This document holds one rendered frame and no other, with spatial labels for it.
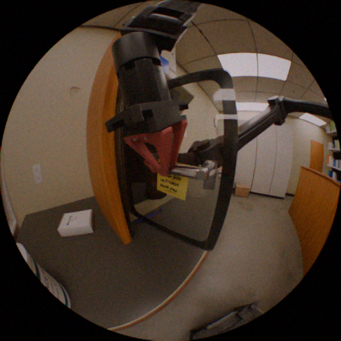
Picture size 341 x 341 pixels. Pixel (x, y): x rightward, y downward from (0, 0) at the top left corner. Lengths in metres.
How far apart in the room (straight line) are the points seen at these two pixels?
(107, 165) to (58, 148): 0.57
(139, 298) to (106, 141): 0.36
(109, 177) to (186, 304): 1.21
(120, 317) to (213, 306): 1.06
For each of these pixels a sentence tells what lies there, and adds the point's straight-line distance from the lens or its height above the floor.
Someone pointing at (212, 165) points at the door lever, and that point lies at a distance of 0.17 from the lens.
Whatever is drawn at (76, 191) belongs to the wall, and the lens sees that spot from 0.80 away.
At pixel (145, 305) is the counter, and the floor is 0.94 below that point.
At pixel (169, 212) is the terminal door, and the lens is 0.25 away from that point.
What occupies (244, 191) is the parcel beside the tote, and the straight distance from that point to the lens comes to 3.08.
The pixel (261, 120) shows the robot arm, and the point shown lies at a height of 1.34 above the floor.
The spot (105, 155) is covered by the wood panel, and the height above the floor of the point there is 1.22.
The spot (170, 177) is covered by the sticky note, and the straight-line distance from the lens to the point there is 0.21.
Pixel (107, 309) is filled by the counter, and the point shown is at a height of 0.94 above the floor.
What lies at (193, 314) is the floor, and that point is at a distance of 1.25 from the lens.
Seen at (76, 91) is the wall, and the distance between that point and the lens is 0.88.
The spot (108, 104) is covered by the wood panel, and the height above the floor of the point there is 1.34.
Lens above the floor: 1.23
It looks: 13 degrees down
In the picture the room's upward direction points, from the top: straight up
